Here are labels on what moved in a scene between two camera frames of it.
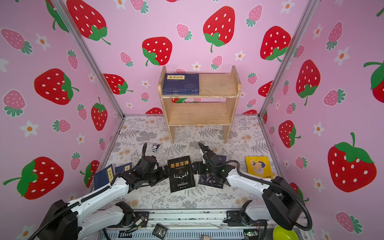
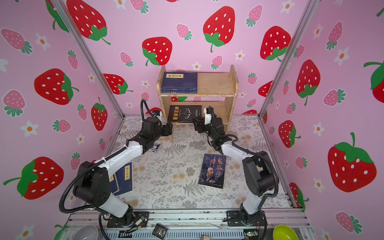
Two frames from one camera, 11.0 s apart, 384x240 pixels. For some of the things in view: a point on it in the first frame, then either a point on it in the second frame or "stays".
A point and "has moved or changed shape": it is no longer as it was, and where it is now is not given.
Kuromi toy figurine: [154, 147] stays
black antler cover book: [181, 173] -> [184, 113]
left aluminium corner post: [89, 57] stays
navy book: [181, 81] has moved or changed shape
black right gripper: [199, 167] -> [200, 124]
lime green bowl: [280, 233] stays
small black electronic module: [160, 231] stays
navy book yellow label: [180, 91] stays
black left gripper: [163, 175] -> [166, 129]
